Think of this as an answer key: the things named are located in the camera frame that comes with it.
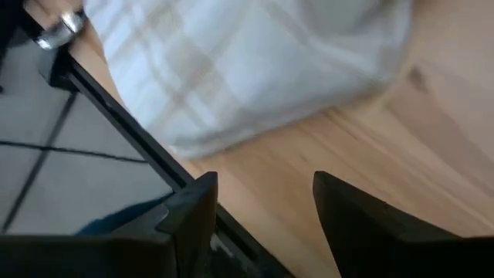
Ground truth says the black aluminium table frame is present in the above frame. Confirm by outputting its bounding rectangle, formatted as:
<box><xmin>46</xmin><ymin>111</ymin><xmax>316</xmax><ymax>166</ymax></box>
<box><xmin>0</xmin><ymin>0</ymin><xmax>296</xmax><ymax>278</ymax></box>

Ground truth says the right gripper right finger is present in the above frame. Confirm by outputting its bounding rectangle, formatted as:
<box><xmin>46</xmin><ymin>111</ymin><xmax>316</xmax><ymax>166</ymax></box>
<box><xmin>311</xmin><ymin>171</ymin><xmax>494</xmax><ymax>278</ymax></box>

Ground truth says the white terry towel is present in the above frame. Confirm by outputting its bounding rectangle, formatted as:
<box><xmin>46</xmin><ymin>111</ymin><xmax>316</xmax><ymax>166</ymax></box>
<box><xmin>83</xmin><ymin>0</ymin><xmax>414</xmax><ymax>160</ymax></box>

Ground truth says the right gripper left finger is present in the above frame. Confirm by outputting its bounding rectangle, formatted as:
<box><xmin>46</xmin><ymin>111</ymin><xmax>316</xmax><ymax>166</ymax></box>
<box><xmin>0</xmin><ymin>171</ymin><xmax>219</xmax><ymax>278</ymax></box>

